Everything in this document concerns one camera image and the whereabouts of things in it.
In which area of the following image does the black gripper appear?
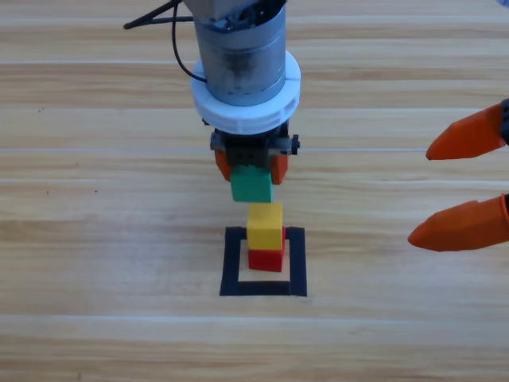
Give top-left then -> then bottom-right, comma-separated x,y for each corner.
407,97 -> 509,252
204,119 -> 301,186

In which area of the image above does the green cube block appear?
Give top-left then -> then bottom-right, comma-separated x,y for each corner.
230,165 -> 275,203

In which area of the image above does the yellow cube block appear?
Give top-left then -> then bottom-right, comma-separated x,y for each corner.
246,202 -> 284,251

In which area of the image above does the red cube block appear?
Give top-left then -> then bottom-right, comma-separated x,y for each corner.
247,226 -> 286,274

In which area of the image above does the black tape square outline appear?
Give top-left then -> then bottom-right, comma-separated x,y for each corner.
219,225 -> 308,298

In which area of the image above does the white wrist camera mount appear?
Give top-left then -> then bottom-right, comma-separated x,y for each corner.
189,50 -> 302,136

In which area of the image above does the thin black cable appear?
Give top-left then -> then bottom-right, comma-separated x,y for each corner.
172,0 -> 208,84

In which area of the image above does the thick black cable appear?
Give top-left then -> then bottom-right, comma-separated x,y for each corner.
122,0 -> 198,31

